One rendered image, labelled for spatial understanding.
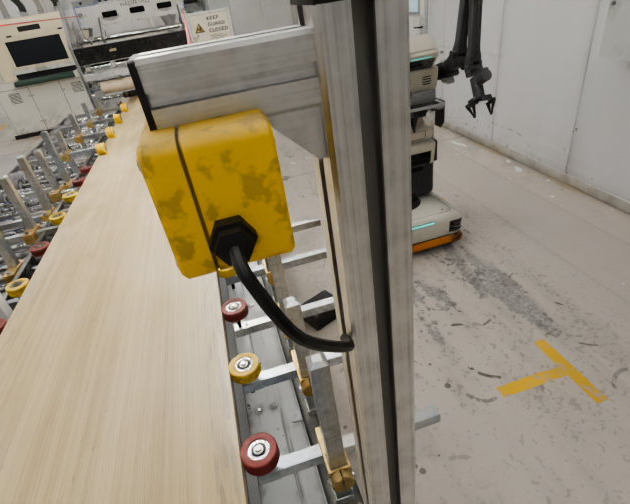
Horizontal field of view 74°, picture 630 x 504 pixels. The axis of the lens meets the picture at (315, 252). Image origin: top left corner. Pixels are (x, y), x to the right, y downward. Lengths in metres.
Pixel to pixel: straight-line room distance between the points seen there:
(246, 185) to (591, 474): 1.99
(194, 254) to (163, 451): 0.90
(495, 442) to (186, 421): 1.37
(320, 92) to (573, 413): 2.12
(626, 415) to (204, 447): 1.80
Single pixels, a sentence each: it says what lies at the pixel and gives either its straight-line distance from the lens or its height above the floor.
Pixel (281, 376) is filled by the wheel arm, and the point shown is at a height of 0.84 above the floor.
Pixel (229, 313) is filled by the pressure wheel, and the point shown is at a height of 0.91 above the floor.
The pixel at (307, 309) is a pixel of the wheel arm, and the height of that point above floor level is 0.82.
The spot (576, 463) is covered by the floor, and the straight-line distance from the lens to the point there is 2.09.
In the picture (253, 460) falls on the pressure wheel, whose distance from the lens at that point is 0.96.
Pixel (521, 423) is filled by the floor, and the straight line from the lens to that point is 2.13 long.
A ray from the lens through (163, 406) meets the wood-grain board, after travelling 1.14.
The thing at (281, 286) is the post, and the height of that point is 0.97.
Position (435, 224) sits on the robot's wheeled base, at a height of 0.24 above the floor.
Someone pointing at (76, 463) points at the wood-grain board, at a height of 0.90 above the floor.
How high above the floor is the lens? 1.71
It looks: 33 degrees down
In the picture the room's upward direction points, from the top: 9 degrees counter-clockwise
